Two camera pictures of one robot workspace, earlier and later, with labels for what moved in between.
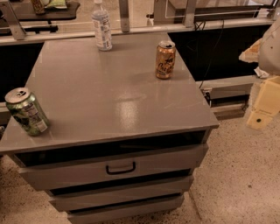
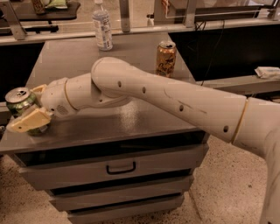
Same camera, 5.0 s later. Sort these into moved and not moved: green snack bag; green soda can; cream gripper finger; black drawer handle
Moved: cream gripper finger
Not moved: green snack bag; green soda can; black drawer handle
